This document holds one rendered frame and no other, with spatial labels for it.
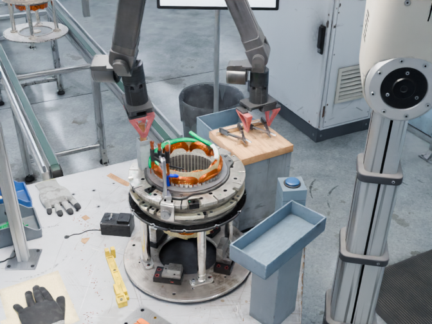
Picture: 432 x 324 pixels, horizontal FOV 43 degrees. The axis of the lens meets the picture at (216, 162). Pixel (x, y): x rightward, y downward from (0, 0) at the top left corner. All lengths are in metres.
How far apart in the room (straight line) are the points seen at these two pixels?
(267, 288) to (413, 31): 0.70
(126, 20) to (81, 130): 2.93
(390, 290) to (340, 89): 1.54
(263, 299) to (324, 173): 2.22
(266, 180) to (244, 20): 0.49
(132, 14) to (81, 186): 0.99
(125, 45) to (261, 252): 0.58
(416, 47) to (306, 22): 2.61
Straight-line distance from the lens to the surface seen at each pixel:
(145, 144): 1.47
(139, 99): 1.39
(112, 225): 1.76
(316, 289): 2.75
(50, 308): 1.57
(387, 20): 1.15
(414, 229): 3.25
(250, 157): 1.62
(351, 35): 3.72
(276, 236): 1.39
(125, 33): 1.23
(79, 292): 1.62
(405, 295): 2.82
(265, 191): 1.74
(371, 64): 1.23
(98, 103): 3.46
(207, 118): 1.86
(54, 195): 1.97
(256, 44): 1.59
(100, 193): 1.99
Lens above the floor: 1.90
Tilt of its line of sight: 32 degrees down
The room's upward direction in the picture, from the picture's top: 1 degrees clockwise
